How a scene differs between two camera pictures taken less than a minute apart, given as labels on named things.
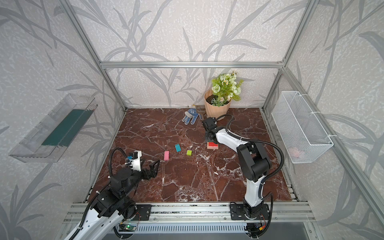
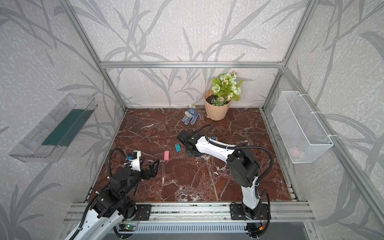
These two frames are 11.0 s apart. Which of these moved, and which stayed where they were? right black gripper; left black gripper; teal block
Moved: right black gripper
Stayed: left black gripper; teal block
